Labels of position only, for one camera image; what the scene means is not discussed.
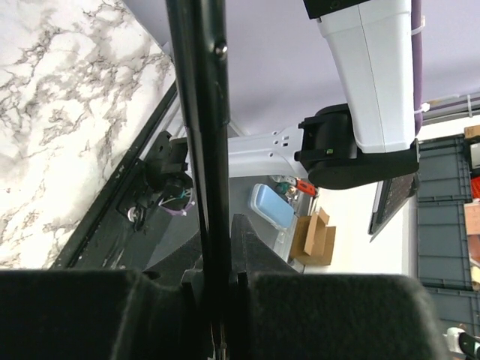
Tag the blue lidded plastic container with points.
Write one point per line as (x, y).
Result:
(265, 202)

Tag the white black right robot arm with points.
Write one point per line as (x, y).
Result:
(377, 51)

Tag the black umbrella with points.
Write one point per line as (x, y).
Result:
(199, 44)

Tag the grey plastic crate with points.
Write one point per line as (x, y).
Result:
(443, 258)

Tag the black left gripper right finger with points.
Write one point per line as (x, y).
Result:
(282, 314)

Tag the brown cardboard box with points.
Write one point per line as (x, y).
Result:
(313, 241)

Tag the black keyboard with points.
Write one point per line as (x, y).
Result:
(391, 195)

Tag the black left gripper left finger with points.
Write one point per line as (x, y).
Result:
(94, 315)

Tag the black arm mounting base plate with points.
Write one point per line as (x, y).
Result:
(147, 194)

